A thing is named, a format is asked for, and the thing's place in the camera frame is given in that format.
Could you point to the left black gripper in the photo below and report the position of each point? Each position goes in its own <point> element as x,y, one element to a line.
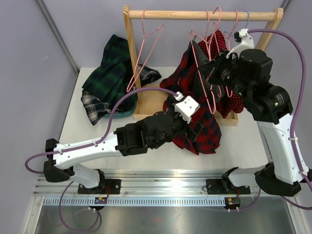
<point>187,131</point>

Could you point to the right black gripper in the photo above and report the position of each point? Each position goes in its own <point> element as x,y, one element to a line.
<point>214,68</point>

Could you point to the pink wire hanger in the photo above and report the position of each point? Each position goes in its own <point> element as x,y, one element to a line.
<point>228,35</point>

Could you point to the pink hanger pair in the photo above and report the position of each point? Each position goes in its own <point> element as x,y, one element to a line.
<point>193,36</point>

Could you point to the red plaid skirt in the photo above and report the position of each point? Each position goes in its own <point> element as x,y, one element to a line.
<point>183,80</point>

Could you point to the navy white plaid skirt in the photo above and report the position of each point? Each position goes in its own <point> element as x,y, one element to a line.
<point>97,109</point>

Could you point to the pink hanger of green skirt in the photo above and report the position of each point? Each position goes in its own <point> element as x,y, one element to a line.
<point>136,72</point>

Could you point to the green plaid skirt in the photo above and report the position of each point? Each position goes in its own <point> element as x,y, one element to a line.
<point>116,57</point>

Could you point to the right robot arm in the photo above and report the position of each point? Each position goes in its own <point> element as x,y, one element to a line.
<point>248,75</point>

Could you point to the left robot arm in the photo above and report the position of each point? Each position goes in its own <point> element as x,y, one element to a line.
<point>64,162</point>

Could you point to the grey dotted skirt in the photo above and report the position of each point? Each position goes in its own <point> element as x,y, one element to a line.
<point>199,80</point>

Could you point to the red polka dot skirt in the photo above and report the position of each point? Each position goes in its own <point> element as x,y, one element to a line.
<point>228,101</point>

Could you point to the pink hanger of grey skirt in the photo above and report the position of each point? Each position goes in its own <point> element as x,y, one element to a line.
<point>208,45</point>

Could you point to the wooden clothes rack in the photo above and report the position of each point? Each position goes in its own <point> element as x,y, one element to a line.
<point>150,102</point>

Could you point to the blue plastic basin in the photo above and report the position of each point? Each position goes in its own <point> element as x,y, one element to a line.
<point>118,115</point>

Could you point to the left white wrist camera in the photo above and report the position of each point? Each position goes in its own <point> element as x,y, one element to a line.
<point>186,106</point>

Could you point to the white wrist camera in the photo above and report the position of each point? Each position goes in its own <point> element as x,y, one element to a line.
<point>186,106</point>
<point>244,40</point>

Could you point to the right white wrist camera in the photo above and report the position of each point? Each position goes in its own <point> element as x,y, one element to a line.
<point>244,40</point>

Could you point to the aluminium rail base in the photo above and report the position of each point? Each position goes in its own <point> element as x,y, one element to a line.
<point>172,172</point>

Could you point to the right black mount plate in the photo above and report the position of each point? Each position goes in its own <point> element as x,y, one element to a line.
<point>223,187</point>

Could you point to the black mount plate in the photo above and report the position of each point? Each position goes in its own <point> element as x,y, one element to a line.
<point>223,187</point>
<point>111,186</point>

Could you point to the left black mount plate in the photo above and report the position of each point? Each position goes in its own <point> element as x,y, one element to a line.
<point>111,186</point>

